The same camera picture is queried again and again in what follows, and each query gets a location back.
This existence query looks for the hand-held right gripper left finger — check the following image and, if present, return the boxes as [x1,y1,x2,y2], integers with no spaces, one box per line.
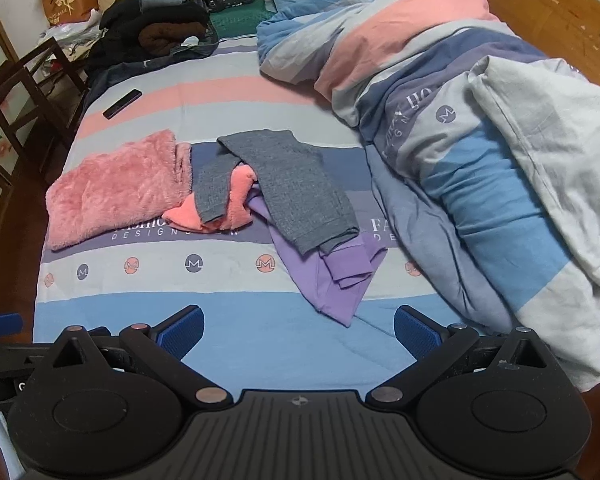
[52,305,234,407]

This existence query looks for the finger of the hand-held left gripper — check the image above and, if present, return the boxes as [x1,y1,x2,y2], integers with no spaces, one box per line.
[0,312,24,341]

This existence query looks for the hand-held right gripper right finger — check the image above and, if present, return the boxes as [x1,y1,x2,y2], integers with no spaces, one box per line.
[365,305,545,406]

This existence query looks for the grey knitted socks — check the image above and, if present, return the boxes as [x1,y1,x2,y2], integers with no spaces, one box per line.
[194,130,361,256]

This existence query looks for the striped bed sheet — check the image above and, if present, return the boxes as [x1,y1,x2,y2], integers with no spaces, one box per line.
[32,35,486,393]

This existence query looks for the purple garment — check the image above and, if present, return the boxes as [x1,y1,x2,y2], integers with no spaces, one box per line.
[247,185,388,329]

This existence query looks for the coral fleece garment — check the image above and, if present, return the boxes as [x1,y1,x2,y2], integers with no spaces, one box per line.
[167,162,261,234]

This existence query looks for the pink fluffy garment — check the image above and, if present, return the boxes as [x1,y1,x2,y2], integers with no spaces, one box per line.
[45,129,194,252]

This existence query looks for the striped duvet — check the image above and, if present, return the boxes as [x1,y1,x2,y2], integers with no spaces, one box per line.
[256,0,600,393]

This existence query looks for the black remote control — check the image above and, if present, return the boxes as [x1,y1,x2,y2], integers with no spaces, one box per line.
[103,88,144,120]

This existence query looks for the dark wooden chair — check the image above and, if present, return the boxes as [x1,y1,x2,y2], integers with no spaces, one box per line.
[0,36,89,184]

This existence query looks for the dark blue denim garment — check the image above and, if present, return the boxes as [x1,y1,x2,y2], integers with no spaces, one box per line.
[84,27,222,111]

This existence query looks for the brown garment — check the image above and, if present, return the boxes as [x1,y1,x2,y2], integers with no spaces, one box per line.
[138,21,212,57]

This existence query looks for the white plastic bags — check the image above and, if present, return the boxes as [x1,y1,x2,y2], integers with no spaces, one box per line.
[34,0,107,58]

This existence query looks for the green cloth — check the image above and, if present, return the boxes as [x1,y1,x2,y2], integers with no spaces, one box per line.
[208,0,277,39]

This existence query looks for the black jacket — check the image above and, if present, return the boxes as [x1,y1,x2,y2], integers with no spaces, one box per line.
[84,0,212,77]

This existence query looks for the grey folded garment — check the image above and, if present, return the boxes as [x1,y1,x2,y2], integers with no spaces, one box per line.
[135,0,184,12]

